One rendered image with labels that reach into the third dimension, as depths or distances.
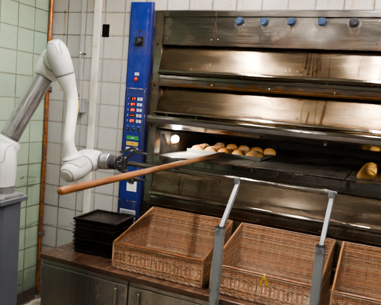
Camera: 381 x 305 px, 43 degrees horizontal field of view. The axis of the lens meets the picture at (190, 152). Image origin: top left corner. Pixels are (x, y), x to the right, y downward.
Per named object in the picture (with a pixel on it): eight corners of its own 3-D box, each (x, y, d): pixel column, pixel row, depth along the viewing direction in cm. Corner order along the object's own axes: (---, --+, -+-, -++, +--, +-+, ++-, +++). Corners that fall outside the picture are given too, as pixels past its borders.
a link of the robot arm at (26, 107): (-26, 169, 241) (-27, 163, 261) (4, 183, 249) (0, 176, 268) (49, 39, 249) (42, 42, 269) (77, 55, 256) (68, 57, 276)
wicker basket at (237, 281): (236, 265, 291) (240, 221, 288) (332, 286, 269) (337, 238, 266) (206, 291, 247) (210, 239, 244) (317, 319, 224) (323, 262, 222)
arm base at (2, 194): (-37, 197, 229) (-37, 186, 228) (-4, 190, 250) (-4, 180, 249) (-6, 203, 223) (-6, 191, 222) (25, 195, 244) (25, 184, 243)
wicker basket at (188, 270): (149, 246, 314) (152, 205, 312) (230, 264, 293) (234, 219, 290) (109, 267, 270) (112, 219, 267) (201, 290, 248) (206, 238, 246)
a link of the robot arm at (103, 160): (106, 168, 263) (115, 169, 261) (97, 169, 254) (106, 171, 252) (107, 152, 262) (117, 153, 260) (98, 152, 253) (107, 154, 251)
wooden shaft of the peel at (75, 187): (61, 196, 171) (62, 187, 171) (55, 195, 172) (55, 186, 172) (220, 157, 329) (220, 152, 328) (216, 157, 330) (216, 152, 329)
